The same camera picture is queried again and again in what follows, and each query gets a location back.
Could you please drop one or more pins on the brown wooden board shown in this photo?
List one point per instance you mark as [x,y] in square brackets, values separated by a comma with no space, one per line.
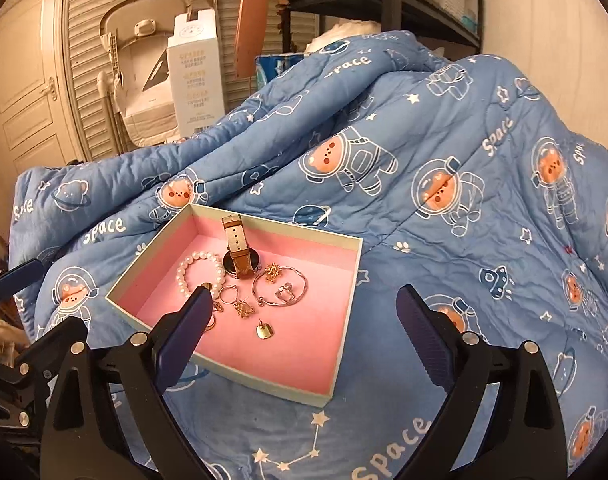
[249,35]

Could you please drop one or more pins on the white tall cardboard box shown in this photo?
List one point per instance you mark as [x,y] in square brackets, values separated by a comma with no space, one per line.
[195,73]

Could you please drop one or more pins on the gold heart charm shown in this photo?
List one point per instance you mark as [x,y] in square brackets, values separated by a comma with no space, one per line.
[264,330]

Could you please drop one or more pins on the rose gold wrist watch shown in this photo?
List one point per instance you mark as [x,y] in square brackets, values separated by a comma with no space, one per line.
[240,260]

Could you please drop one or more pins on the blue space bear quilt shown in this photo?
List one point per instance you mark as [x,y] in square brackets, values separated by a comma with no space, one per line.
[458,178]

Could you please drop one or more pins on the mint box pink lining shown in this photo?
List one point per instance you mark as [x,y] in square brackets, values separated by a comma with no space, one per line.
[301,361]

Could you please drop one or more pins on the cream baby chair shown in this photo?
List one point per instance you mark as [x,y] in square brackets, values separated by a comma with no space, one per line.
[135,92]

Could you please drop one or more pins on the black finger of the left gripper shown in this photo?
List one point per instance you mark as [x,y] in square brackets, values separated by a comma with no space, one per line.
[20,277]
[24,388]

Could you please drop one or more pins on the white pillow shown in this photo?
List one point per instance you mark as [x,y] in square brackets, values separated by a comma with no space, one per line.
[341,30]

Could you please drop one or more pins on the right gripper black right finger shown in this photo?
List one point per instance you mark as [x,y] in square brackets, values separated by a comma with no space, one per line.
[500,418]

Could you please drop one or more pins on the white wardrobe door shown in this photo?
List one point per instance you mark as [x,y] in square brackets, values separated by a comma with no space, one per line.
[34,125]

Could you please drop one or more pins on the gold snowflake earring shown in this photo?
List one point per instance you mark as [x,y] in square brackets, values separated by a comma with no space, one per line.
[272,272]
[244,309]

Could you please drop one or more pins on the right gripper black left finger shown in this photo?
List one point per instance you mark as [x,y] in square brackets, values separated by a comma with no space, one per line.
[82,436]

